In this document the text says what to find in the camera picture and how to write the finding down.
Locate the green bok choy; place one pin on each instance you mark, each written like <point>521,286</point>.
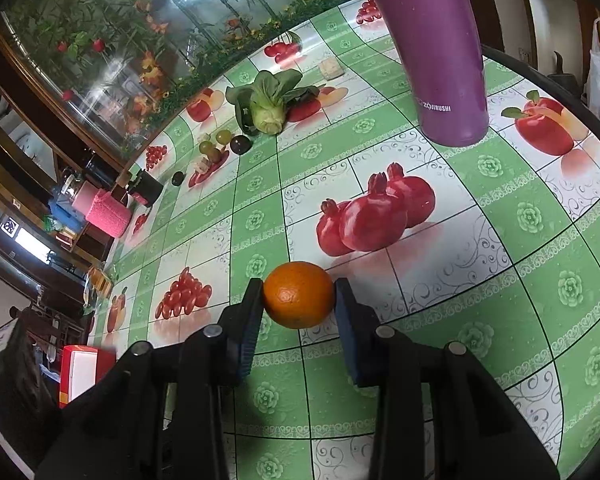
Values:
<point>262,106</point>

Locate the small dark avocado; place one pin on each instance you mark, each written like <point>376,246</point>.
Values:
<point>178,178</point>

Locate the small beige cake cube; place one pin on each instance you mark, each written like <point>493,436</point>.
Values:
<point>330,68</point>

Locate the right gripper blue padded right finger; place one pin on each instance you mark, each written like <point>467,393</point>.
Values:
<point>378,356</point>

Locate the pink knitted sleeve bottle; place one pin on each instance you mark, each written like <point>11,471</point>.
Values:
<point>102,210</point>

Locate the orange fruit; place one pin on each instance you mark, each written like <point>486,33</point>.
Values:
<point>298,295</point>

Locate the purple thermos bottle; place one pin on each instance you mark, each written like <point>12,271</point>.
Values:
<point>438,44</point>

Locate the dark plum fruit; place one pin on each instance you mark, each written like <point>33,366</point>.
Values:
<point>240,144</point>

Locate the red gift box tray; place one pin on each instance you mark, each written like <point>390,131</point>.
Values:
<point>81,368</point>

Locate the green grape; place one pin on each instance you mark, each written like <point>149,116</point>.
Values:
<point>224,136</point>

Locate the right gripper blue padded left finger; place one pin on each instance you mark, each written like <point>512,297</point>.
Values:
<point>213,361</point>

